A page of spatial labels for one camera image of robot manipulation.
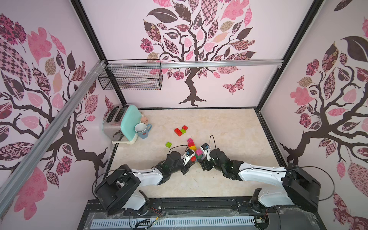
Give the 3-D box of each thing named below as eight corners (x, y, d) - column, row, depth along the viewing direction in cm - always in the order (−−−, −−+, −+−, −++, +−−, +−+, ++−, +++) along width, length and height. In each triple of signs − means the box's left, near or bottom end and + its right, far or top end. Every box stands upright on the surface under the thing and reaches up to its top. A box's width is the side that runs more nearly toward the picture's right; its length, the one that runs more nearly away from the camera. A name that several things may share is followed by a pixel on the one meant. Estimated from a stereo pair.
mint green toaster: (108, 144, 100) (95, 129, 86) (118, 120, 115) (109, 103, 101) (137, 144, 100) (128, 129, 86) (143, 120, 115) (137, 103, 101)
